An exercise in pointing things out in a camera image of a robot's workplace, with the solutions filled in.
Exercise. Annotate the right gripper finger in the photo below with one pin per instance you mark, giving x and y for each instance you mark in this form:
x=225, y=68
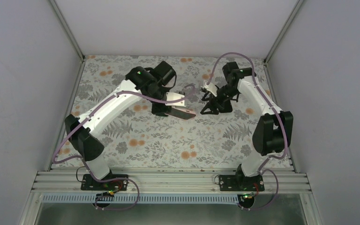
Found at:
x=207, y=97
x=212, y=107

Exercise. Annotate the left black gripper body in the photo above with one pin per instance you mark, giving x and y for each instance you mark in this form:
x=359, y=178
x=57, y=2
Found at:
x=156, y=110

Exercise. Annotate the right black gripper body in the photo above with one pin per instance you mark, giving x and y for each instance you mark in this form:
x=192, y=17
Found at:
x=231, y=92

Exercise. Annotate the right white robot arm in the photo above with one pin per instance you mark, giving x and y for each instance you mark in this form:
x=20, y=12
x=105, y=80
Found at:
x=272, y=135

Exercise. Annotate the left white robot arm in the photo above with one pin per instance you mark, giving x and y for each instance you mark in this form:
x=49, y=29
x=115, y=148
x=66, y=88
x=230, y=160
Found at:
x=82, y=131

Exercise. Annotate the floral patterned mat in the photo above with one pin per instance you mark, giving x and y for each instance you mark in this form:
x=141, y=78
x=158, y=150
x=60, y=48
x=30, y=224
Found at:
x=137, y=138

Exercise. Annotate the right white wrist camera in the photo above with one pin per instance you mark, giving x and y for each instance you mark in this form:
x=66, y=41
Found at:
x=209, y=88

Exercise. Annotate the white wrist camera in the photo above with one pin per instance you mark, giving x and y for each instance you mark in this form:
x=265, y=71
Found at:
x=175, y=99
x=209, y=88

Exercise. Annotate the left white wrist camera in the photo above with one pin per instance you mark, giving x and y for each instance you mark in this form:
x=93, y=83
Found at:
x=175, y=99

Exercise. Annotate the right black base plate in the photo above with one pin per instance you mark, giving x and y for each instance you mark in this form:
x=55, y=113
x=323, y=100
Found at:
x=228, y=183

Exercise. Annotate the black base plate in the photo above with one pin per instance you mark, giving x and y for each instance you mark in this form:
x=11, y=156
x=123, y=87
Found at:
x=228, y=183
x=89, y=184

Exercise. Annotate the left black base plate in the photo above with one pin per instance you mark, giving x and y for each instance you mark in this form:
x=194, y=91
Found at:
x=89, y=184

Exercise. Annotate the aluminium mounting rail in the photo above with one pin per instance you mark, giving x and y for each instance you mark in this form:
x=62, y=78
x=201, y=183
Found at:
x=166, y=181

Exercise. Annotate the white slotted cable duct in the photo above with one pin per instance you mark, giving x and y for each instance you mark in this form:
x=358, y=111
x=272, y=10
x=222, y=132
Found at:
x=146, y=198

